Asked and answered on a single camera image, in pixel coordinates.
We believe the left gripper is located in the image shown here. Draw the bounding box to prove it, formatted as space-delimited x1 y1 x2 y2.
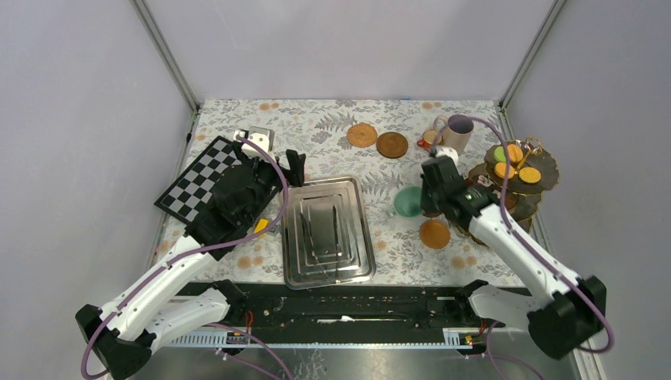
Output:
233 142 306 224

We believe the mint green cup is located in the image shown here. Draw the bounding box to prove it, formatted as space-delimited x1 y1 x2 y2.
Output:
387 186 423 218

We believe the light orange wooden coaster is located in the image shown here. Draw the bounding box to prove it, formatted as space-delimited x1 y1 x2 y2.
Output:
419 219 451 249

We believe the small red cup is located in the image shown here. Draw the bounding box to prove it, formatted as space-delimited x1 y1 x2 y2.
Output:
416 129 442 150

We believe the orange waffle cookie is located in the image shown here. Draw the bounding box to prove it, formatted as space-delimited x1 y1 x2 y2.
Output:
494 162 516 180

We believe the green macaron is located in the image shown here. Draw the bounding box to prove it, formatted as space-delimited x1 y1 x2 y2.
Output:
493 146 510 162

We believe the brown wooden saucer coaster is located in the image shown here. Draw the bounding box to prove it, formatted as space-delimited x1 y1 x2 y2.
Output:
376 131 409 159

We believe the woven rattan coaster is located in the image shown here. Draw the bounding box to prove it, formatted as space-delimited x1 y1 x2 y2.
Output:
346 123 377 148

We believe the yellow waffle cookie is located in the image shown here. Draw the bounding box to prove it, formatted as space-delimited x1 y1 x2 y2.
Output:
517 167 542 184

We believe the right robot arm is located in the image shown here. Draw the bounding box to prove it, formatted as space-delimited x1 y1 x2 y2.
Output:
420 156 611 359

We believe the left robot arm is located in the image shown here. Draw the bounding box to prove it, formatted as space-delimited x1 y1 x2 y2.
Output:
75 150 306 379

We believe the yellow block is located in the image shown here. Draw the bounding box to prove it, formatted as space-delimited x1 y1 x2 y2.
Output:
254 218 270 234

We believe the stainless steel tray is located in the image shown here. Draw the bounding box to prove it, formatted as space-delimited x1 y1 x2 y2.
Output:
281 176 376 290

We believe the three tier black cake stand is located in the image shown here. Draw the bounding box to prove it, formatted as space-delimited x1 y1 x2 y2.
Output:
465 138 560 233

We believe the black white chessboard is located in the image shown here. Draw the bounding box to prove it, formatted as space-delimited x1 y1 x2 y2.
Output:
154 136 261 224

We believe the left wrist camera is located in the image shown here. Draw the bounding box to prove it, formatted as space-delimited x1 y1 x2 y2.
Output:
233 127 275 158

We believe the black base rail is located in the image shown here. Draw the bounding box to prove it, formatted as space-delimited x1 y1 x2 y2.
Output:
178 282 507 344

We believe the aluminium frame post right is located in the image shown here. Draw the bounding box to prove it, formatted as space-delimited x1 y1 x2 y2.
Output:
499 0 568 112

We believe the aluminium frame post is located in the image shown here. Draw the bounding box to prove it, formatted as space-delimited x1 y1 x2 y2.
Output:
499 0 568 112
130 0 201 112

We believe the aluminium frame post left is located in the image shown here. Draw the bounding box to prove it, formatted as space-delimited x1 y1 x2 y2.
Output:
130 0 201 112

